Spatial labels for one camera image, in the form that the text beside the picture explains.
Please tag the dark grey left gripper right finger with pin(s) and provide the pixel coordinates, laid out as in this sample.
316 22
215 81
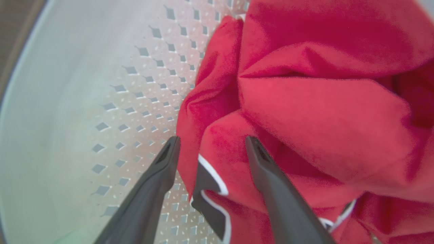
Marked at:
288 206

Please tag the red garment with white trim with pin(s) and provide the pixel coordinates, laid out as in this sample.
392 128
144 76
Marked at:
305 112

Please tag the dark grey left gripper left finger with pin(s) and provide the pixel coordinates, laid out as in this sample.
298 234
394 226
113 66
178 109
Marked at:
145 203

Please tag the white perforated laundry basket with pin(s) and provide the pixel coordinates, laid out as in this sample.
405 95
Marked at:
88 115

